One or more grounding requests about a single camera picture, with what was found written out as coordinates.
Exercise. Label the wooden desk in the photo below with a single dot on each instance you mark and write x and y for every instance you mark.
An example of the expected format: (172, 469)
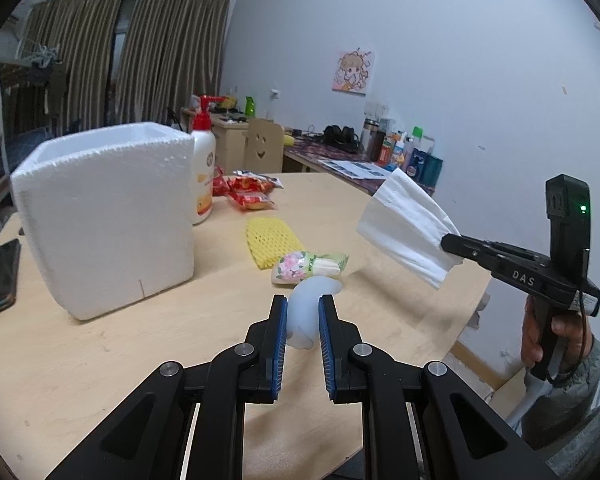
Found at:
(307, 155)

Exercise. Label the orange snack packet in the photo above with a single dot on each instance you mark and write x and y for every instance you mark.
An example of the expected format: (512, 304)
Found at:
(250, 200)

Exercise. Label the metal bunk bed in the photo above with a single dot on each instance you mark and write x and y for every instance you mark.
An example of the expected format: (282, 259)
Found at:
(0, 124)

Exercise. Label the green bottle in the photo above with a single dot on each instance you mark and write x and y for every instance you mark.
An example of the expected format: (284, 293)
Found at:
(250, 107)

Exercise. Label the brown curtains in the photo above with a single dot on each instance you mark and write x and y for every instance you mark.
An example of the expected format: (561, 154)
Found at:
(131, 66)

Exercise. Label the wooden drawer cabinet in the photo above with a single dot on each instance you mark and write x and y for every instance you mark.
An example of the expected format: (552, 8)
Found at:
(230, 141)

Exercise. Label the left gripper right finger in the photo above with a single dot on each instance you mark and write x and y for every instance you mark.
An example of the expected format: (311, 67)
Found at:
(337, 338)

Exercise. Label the white styrofoam box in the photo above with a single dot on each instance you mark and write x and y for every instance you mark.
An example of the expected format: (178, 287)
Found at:
(108, 215)

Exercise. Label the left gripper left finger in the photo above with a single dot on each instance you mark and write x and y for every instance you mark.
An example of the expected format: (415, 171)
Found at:
(269, 337)

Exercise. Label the white lotion pump bottle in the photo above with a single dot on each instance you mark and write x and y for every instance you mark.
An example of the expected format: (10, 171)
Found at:
(202, 185)

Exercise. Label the toiletry bottles group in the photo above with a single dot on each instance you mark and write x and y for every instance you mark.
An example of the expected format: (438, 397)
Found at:
(410, 151)

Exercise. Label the black smartphone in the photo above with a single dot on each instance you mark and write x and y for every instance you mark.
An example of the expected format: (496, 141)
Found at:
(9, 267)

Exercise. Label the white foam sheet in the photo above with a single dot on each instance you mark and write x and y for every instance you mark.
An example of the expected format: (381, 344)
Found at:
(302, 310)

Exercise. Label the black headphones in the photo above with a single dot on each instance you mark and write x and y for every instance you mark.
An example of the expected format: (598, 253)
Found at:
(343, 138)

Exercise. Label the yellow foam fruit net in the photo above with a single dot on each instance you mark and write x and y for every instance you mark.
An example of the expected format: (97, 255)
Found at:
(269, 239)

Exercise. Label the printed paper sheet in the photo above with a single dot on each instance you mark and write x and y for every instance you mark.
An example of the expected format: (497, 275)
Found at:
(355, 170)

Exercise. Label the anime wall picture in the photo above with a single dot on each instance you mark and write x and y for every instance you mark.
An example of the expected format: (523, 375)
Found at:
(353, 71)

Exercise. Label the wooden smiley chair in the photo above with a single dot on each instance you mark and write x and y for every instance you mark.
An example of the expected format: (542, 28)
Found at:
(264, 149)

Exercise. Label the white tissue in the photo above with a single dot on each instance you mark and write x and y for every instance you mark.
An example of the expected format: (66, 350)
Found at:
(407, 225)

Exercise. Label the floral tissue pack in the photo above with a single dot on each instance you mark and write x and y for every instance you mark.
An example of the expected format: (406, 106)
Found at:
(296, 267)

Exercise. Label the red snack packet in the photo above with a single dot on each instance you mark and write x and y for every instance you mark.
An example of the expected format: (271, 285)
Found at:
(219, 183)

